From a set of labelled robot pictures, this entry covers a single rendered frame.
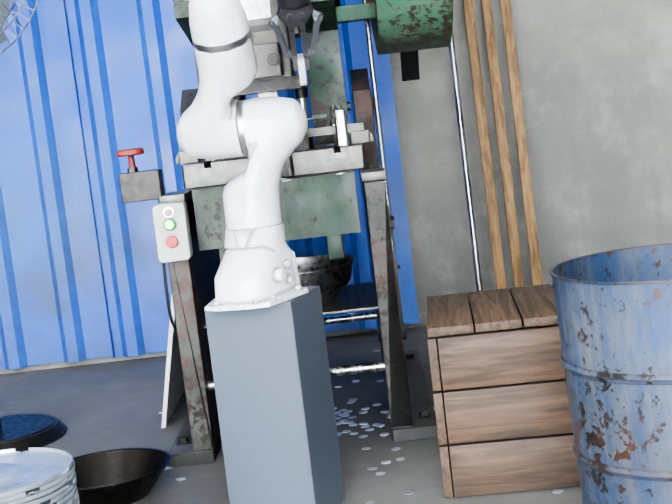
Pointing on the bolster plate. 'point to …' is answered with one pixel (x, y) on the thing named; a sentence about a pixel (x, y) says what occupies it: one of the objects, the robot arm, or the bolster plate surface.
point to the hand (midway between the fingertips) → (301, 69)
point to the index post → (341, 127)
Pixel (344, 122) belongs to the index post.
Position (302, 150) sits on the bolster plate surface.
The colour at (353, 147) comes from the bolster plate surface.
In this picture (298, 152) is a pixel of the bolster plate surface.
